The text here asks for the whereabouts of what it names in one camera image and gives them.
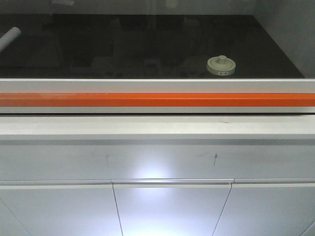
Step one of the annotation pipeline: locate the fume hood sash orange handle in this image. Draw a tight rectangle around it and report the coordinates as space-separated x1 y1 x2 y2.
0 78 315 114

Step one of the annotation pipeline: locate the glass jar with cream lid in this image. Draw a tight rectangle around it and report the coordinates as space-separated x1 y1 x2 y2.
206 55 236 76

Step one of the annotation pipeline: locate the white base cabinet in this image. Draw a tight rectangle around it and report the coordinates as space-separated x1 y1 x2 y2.
0 115 315 236

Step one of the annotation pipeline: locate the white plastic pipe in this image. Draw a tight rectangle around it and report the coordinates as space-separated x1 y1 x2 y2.
0 27 22 52

